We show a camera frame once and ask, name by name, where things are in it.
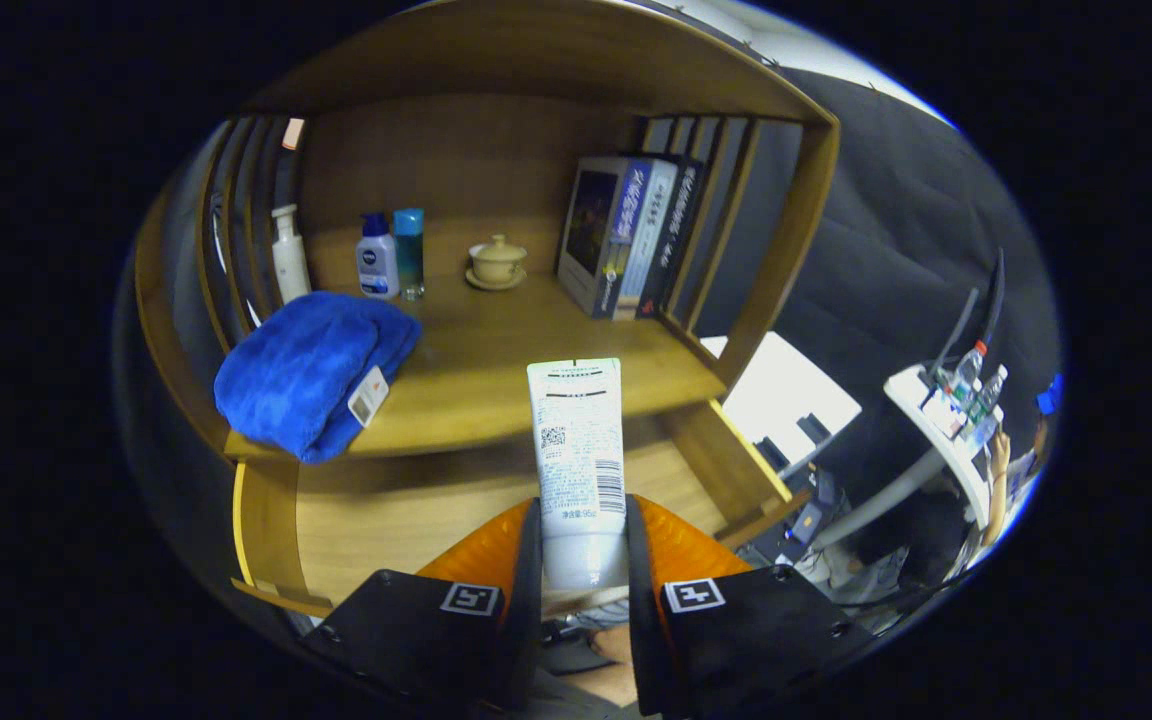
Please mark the white side table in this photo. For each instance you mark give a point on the white side table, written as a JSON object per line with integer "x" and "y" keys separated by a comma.
{"x": 911, "y": 395}

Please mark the black backdrop cloth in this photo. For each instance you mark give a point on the black backdrop cloth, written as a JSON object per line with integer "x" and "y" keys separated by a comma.
{"x": 886, "y": 250}

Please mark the white pump bottle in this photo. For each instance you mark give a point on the white pump bottle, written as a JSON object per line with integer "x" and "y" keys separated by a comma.
{"x": 290, "y": 265}

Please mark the thick book with blue spine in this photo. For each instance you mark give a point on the thick book with blue spine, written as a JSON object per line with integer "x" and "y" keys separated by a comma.
{"x": 591, "y": 225}

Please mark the black computer tower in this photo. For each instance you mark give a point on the black computer tower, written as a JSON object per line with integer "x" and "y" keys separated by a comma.
{"x": 796, "y": 520}

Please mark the clear water bottle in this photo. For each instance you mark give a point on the clear water bottle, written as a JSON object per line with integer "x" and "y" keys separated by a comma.
{"x": 992, "y": 385}

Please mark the wooden countertop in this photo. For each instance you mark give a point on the wooden countertop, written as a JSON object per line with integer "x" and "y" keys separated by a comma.
{"x": 496, "y": 340}

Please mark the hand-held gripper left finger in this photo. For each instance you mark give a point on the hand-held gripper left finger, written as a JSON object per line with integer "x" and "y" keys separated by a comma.
{"x": 531, "y": 600}

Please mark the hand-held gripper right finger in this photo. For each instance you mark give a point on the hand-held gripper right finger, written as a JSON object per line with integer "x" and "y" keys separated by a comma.
{"x": 638, "y": 610}

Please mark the teal bottle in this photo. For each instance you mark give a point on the teal bottle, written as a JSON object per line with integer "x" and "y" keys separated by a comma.
{"x": 409, "y": 250}

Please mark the book with pale spine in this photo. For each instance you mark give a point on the book with pale spine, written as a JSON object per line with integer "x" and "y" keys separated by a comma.
{"x": 651, "y": 240}

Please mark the white appliance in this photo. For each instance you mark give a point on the white appliance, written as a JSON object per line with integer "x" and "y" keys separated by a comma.
{"x": 786, "y": 390}

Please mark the book with black spine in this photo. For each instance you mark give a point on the book with black spine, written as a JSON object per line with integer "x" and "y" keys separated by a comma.
{"x": 681, "y": 230}

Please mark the clear bottle with red cap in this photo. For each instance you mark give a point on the clear bottle with red cap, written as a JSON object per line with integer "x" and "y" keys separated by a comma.
{"x": 971, "y": 368}

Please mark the wooden drawer with black knob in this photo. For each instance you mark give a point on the wooden drawer with black knob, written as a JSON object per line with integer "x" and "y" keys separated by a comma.
{"x": 416, "y": 520}

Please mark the white bottle with blue cap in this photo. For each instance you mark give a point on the white bottle with blue cap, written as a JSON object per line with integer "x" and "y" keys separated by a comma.
{"x": 377, "y": 265}

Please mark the beige lidded teacup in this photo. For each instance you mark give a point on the beige lidded teacup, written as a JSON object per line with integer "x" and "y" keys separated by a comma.
{"x": 497, "y": 263}

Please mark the wooden cabinet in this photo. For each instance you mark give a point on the wooden cabinet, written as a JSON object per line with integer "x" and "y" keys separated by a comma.
{"x": 496, "y": 50}

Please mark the blue towel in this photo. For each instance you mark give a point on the blue towel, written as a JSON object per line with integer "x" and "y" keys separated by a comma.
{"x": 306, "y": 370}

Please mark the white tube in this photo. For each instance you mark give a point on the white tube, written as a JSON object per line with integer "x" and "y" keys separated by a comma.
{"x": 581, "y": 450}

